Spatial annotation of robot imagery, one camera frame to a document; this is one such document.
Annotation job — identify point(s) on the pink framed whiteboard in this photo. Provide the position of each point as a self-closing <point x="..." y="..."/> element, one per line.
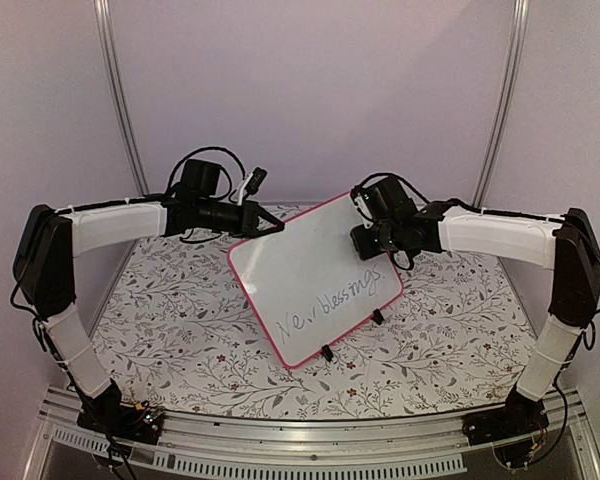
<point x="307" y="285"/>

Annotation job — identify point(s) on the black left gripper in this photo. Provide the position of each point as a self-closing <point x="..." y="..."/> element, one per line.
<point x="251" y="218"/>

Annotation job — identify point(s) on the aluminium front rail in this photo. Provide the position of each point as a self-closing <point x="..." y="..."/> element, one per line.
<point x="195" y="446"/>

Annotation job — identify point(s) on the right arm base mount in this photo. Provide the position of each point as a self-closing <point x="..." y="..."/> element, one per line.
<point x="518" y="416"/>

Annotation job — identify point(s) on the right aluminium corner post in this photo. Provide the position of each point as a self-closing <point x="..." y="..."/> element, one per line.
<point x="513" y="60"/>

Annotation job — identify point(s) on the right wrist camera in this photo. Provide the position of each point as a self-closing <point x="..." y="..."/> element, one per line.
<point x="360" y="205"/>

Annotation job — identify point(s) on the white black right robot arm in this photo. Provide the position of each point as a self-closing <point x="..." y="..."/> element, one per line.
<point x="564" y="244"/>

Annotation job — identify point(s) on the black whiteboard foot clip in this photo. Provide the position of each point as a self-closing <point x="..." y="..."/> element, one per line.
<point x="377" y="317"/>
<point x="327" y="353"/>

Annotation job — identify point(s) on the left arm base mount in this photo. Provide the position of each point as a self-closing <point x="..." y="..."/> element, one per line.
<point x="140" y="423"/>

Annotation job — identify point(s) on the floral patterned table mat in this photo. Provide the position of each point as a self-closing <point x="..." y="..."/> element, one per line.
<point x="178" y="332"/>

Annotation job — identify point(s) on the left aluminium corner post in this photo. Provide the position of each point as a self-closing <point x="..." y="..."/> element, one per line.
<point x="120" y="105"/>

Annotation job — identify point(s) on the aluminium corner post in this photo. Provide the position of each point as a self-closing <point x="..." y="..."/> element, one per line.
<point x="513" y="60"/>
<point x="120" y="105"/>

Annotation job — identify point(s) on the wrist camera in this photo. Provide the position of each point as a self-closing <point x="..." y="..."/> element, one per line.
<point x="360" y="205"/>
<point x="248" y="187"/>

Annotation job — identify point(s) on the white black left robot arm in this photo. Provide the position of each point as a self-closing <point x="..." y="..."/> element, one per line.
<point x="54" y="240"/>

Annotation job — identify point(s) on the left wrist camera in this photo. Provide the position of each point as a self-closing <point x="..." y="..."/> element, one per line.
<point x="248" y="187"/>

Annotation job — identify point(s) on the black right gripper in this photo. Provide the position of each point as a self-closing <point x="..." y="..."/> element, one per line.
<point x="365" y="249"/>

